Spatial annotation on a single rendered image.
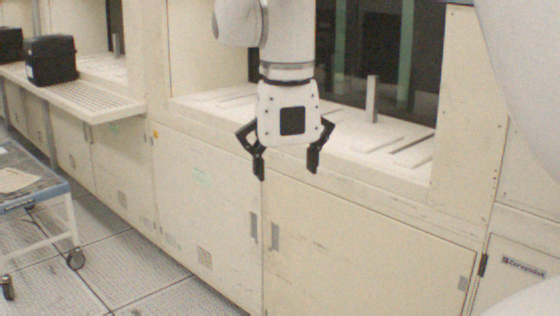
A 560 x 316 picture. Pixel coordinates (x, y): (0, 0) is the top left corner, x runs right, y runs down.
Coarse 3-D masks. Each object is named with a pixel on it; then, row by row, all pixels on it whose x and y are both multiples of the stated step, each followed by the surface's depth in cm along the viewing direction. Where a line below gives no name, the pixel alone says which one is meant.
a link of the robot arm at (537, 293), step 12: (528, 288) 23; (540, 288) 22; (552, 288) 22; (504, 300) 23; (516, 300) 22; (528, 300) 21; (540, 300) 21; (552, 300) 20; (492, 312) 22; (504, 312) 21; (516, 312) 21; (528, 312) 20; (540, 312) 20; (552, 312) 20
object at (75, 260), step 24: (0, 144) 258; (0, 168) 224; (24, 168) 224; (48, 168) 218; (48, 192) 201; (72, 216) 214; (48, 240) 208; (72, 240) 218; (0, 264) 191; (72, 264) 219
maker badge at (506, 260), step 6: (504, 258) 100; (510, 258) 99; (504, 264) 100; (510, 264) 99; (516, 264) 98; (522, 264) 97; (528, 264) 96; (522, 270) 97; (528, 270) 96; (534, 270) 95; (540, 270) 93; (534, 276) 95; (540, 276) 94
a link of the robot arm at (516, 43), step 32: (480, 0) 26; (512, 0) 24; (544, 0) 22; (512, 32) 24; (544, 32) 22; (512, 64) 25; (544, 64) 23; (512, 96) 26; (544, 96) 23; (544, 128) 24; (544, 160) 26
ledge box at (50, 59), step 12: (36, 36) 246; (48, 36) 242; (60, 36) 241; (72, 36) 245; (24, 48) 246; (36, 48) 232; (48, 48) 236; (60, 48) 241; (72, 48) 245; (36, 60) 234; (48, 60) 238; (60, 60) 243; (72, 60) 248; (36, 72) 237; (48, 72) 241; (60, 72) 245; (72, 72) 250; (36, 84) 240; (48, 84) 243
